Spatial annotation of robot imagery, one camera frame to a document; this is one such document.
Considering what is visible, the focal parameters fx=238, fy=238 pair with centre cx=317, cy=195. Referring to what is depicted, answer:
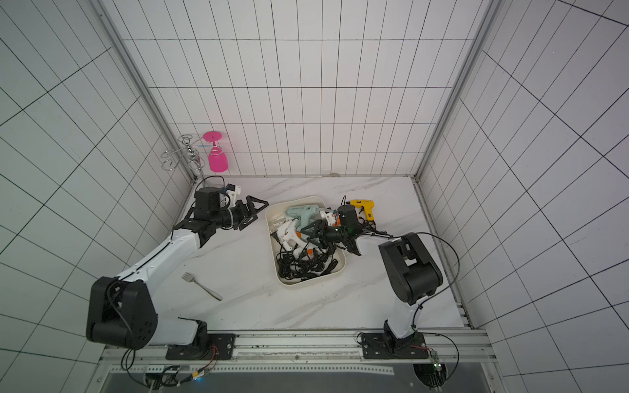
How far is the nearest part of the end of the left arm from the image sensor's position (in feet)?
2.04

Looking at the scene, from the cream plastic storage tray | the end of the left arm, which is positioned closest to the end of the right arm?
the cream plastic storage tray

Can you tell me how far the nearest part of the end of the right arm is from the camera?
742 mm

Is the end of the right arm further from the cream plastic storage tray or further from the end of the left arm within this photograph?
the end of the left arm

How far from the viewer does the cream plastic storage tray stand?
32.7 inches

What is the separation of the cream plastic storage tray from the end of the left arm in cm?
10
